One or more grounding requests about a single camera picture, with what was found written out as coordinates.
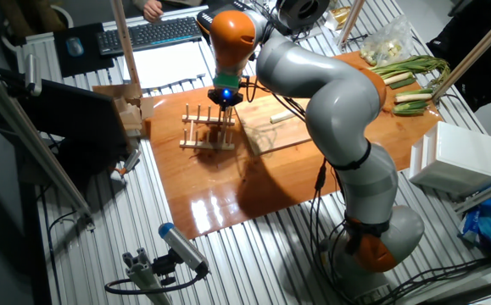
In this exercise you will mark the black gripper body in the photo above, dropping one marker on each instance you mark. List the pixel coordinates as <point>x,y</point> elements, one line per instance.
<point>224,98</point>

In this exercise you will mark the white scallion stalk piece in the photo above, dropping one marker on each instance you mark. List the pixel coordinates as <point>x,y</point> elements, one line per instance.
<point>280,117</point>

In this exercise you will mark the beige sleeved forearm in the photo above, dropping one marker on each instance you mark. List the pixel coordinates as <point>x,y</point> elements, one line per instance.
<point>137,3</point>

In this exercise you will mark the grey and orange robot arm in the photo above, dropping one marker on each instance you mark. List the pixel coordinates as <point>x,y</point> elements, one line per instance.
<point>338,106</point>

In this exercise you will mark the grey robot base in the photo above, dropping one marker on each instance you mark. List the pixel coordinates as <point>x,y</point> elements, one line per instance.
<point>347,288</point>

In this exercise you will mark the clear bag of chopped scallions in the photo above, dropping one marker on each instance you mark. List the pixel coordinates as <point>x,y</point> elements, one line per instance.
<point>387,44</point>

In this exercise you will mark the person's bare hand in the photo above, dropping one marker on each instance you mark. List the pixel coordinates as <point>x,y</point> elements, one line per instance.
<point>153,10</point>

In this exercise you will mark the green wrist adapter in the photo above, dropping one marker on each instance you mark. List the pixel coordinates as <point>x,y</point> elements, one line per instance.
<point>226,81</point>

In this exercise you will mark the wooden peg rack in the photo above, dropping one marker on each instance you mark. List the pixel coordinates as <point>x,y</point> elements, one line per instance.
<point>198,145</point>

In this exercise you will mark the light wooden cutting board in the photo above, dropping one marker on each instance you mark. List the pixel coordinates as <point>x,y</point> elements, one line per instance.
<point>270,135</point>

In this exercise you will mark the white paper sheet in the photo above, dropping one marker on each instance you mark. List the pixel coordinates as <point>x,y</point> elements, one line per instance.
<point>164,63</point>

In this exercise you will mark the glossy brown wooden board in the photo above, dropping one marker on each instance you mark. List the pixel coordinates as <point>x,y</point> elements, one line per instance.
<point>211,186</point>

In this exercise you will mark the orange and black teach pendant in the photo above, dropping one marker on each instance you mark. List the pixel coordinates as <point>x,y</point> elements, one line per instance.
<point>204,19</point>

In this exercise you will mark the brown cardboard box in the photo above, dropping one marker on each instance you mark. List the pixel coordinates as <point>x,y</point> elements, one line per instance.
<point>130,110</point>

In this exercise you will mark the black computer keyboard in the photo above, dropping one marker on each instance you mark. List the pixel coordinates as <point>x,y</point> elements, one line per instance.
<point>149,36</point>

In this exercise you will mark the clamp with orange tip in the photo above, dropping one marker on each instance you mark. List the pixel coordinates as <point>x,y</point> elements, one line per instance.
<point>128,163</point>

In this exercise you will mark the black filament spool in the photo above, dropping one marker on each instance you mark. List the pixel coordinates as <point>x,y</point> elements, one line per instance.
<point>302,12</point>

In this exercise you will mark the black mouse pad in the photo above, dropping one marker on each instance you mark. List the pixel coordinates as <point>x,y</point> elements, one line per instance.
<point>88,63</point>

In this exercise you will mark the yellow snack packet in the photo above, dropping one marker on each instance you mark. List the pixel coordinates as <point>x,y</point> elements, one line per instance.
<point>338,16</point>

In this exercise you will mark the black monitor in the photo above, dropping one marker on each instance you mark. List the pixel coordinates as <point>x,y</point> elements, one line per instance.
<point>75,118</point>

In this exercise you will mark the grey computer mouse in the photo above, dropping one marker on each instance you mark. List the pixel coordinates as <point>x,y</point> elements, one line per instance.
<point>74,46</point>

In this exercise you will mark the dark green scallion leaf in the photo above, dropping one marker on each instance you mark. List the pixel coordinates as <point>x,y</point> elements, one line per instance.
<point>403,83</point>

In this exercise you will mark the green scallion leaves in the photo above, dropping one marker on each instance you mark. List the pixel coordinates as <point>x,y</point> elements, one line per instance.
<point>410,108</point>

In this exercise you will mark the white and green scallion stalk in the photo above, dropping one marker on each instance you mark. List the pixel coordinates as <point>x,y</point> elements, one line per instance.
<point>412,96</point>

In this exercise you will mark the short aluminium profile stand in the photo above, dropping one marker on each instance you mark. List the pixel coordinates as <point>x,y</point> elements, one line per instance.
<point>143,275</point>

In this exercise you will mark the green scallion bunch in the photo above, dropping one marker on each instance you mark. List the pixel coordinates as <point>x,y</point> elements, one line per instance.
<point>414,64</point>

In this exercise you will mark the white foam box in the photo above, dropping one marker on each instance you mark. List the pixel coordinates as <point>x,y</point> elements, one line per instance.
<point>461,156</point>

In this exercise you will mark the aluminium profile bar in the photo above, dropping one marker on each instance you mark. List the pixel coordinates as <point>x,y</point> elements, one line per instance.
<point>487,192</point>

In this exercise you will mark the wooden frame post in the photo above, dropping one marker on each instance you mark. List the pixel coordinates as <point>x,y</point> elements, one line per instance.
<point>351,21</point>
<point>124,42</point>
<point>487,40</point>

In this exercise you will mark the silver camera with blue end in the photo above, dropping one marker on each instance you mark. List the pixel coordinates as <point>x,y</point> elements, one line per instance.
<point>183,247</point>

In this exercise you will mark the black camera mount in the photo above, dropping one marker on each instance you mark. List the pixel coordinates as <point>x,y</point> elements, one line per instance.
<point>164,267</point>

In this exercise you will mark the long aluminium frame bar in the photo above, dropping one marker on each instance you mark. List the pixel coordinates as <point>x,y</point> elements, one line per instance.
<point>29,140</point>

